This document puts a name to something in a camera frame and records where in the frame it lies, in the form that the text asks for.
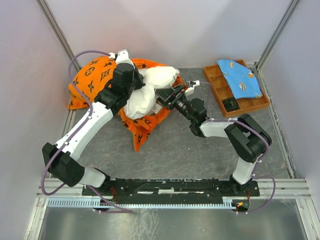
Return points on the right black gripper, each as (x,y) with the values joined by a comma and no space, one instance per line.
(165,97)

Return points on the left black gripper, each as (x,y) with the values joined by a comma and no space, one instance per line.
(141,83)

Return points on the white pillow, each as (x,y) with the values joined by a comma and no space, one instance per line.
(142,101)

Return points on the orange patterned pillowcase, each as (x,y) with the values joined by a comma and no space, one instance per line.
(92,78)

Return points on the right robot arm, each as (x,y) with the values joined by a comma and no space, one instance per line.
(249,140)

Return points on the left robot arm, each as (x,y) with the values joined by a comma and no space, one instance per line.
(61,158)

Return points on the brown wooden divided tray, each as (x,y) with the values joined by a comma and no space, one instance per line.
(221,91)

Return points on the small black round object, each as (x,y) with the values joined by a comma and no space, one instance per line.
(230,104)

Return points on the blue patterned cloth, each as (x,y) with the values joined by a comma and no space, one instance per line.
(240,79)

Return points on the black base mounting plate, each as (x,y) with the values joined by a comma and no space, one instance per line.
(175,191)

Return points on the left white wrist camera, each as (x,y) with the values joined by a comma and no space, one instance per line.
(122,57)

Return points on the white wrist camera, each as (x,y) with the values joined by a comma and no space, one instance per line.
(122,57)
(191,85)

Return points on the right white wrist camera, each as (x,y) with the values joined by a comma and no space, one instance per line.
(191,85)

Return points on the light blue cable duct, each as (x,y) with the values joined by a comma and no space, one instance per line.
(69,202)

